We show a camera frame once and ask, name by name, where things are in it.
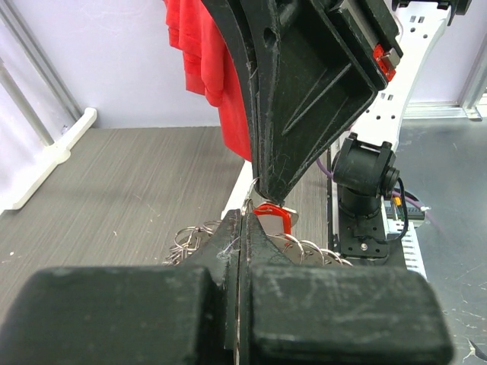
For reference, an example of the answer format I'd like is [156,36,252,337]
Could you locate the key with red white tag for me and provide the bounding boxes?
[253,202,299,236]

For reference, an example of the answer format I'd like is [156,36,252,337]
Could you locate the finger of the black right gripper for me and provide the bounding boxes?
[203,1,263,190]
[247,1,402,204]

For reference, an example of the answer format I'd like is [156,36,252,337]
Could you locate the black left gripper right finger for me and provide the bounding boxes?
[239,211,456,365]

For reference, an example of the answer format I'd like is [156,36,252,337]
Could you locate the white rack base bar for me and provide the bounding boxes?
[1,107,97,212]

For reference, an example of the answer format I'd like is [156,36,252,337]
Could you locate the red cloth on hanger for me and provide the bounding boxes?
[164,0,251,160]

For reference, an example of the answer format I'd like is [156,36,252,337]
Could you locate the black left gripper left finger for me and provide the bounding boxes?
[1,210,242,364]

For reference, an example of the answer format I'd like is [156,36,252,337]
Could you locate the white slotted cable duct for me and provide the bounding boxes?
[401,223,428,279]

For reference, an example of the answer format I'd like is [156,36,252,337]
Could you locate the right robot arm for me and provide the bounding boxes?
[204,1,469,210]

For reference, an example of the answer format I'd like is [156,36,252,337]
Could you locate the white rack foot bar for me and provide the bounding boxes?
[221,161,253,219]

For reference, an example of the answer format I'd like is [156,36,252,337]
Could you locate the grey rack pole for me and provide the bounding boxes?
[1,60,54,146]

